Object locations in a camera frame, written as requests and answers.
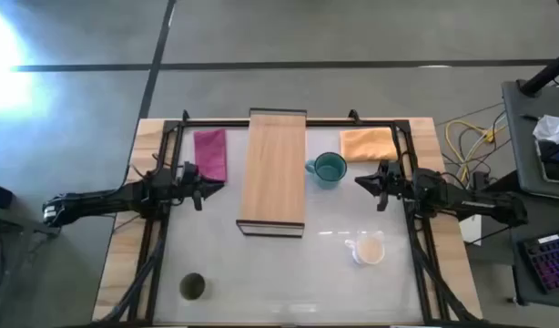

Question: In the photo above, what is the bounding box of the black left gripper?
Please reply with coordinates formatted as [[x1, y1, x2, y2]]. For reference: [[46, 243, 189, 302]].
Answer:
[[171, 160, 226, 212]]

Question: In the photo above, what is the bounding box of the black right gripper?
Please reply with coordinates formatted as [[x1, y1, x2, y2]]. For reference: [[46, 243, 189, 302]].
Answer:
[[354, 159, 415, 212]]

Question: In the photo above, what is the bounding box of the teal enamel mug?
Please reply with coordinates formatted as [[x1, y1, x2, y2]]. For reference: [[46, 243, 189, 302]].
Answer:
[[305, 151, 349, 190]]

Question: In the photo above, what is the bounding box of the white ceramic mug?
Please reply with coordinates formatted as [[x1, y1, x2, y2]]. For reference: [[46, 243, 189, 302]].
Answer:
[[344, 231, 386, 266]]

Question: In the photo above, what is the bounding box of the magenta folded cloth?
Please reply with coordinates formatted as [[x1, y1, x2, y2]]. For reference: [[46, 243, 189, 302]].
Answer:
[[193, 128, 229, 184]]

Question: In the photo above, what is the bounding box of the orange folded cloth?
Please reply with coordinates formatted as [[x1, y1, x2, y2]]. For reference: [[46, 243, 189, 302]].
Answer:
[[340, 127, 399, 163]]

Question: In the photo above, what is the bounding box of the black power adapter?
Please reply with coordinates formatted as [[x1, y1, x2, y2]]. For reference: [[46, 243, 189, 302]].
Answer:
[[472, 170, 491, 192]]

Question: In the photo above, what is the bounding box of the white paper sheet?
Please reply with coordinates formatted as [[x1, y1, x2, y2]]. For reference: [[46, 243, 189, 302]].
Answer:
[[458, 213, 483, 247]]

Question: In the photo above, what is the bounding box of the grey desk with tablet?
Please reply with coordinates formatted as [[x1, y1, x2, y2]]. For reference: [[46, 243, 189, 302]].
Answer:
[[501, 79, 559, 201]]

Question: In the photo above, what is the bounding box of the grey desk with keyboard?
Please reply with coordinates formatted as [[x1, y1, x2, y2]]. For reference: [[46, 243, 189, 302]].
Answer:
[[510, 190, 559, 309]]

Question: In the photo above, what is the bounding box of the tablet in grey case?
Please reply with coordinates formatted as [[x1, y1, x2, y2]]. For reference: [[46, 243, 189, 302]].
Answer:
[[535, 136, 559, 185]]

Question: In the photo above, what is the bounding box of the white crumpled tissue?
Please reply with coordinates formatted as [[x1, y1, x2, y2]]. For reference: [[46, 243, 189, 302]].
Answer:
[[532, 114, 559, 145]]

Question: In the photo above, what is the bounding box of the grey metal stand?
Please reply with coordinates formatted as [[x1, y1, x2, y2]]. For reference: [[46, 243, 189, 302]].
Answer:
[[0, 204, 62, 239]]

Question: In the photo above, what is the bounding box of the backlit black keyboard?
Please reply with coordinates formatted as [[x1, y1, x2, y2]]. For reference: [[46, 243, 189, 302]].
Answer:
[[520, 231, 559, 294]]

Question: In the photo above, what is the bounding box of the black pole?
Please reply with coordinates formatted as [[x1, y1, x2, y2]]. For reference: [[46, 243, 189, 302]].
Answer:
[[519, 46, 559, 97]]

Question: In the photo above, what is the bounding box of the wooden shelf with black frame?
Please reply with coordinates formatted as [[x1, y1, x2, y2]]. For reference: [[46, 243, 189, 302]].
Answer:
[[236, 108, 308, 239]]

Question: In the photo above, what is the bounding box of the black metal table frame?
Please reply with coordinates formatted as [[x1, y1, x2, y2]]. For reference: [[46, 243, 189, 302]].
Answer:
[[104, 117, 479, 325]]

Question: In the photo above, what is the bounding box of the yellow cable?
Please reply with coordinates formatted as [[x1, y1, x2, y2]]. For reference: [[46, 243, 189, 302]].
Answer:
[[444, 116, 509, 184]]

